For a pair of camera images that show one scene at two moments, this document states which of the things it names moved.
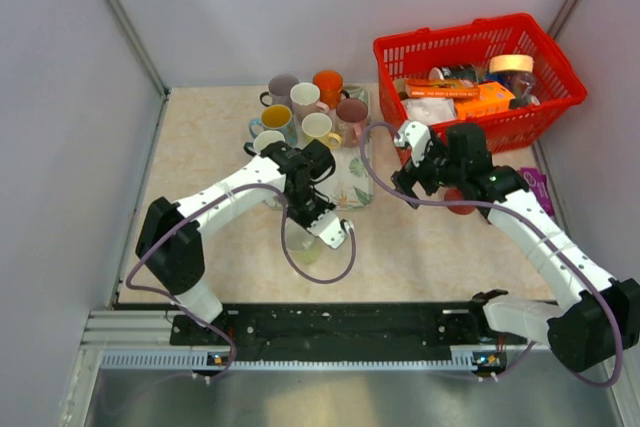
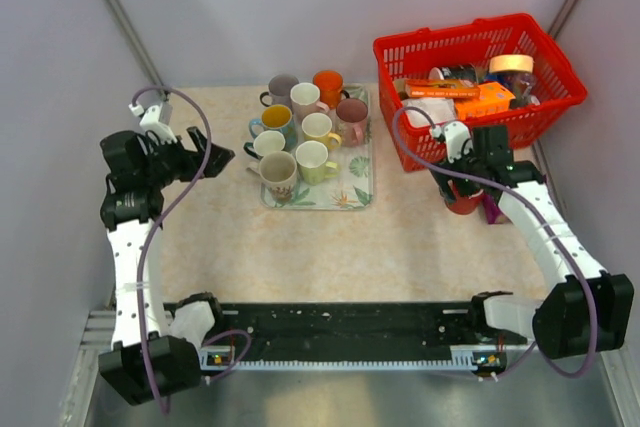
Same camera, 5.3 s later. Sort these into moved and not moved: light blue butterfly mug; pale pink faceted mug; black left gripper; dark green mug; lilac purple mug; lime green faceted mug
Moved: lime green faceted mug; black left gripper
Not moved: dark green mug; lilac purple mug; pale pink faceted mug; light blue butterfly mug
